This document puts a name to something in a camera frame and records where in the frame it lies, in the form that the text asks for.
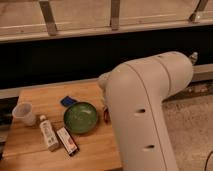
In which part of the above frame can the red pepper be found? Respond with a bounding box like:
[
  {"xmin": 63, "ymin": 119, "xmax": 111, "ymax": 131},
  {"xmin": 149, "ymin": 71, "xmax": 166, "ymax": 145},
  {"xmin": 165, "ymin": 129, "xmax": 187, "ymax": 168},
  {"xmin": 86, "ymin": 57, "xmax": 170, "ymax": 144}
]
[{"xmin": 103, "ymin": 107, "xmax": 109, "ymax": 123}]

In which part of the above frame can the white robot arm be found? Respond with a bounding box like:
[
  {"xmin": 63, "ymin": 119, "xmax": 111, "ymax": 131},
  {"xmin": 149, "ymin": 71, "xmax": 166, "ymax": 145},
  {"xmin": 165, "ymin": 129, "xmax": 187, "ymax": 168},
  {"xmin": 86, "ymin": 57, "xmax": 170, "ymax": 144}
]
[{"xmin": 98, "ymin": 51, "xmax": 198, "ymax": 171}]

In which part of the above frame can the green bowl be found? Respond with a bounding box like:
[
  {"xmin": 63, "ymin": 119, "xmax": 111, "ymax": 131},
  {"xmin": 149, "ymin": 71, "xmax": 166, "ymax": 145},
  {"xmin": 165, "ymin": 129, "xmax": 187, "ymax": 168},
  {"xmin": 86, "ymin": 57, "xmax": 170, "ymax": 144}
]
[{"xmin": 63, "ymin": 102, "xmax": 98, "ymax": 134}]

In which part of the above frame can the blue sponge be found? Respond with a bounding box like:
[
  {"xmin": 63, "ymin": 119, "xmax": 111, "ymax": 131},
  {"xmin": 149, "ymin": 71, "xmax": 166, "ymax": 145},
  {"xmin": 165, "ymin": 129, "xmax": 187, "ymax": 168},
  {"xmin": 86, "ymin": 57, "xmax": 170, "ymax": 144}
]
[{"xmin": 60, "ymin": 96, "xmax": 76, "ymax": 107}]

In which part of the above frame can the rectangular snack box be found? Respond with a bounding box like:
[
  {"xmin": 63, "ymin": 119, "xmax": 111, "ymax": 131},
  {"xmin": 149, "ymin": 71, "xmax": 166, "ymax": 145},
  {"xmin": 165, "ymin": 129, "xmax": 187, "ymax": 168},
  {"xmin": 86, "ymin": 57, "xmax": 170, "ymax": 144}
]
[{"xmin": 57, "ymin": 127, "xmax": 79, "ymax": 156}]

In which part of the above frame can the white squeeze bottle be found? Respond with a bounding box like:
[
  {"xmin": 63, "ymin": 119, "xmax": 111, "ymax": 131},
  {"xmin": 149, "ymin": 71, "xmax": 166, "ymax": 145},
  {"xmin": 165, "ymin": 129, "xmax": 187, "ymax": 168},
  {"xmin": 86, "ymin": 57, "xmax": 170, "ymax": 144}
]
[{"xmin": 39, "ymin": 115, "xmax": 59, "ymax": 151}]

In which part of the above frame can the clear plastic cup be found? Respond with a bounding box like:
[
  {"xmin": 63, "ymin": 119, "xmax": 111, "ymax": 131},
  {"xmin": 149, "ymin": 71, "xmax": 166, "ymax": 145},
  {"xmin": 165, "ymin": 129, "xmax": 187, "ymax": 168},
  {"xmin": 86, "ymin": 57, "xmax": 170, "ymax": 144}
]
[{"xmin": 12, "ymin": 102, "xmax": 36, "ymax": 126}]

